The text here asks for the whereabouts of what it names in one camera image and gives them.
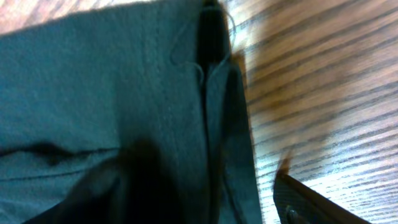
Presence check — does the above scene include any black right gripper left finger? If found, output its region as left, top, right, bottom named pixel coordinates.
left=28, top=139, right=183, bottom=224

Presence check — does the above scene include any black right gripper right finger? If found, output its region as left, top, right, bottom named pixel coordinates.
left=273, top=174, right=369, bottom=224

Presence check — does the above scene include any black t-shirt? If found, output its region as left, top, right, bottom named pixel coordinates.
left=1, top=1, right=262, bottom=223

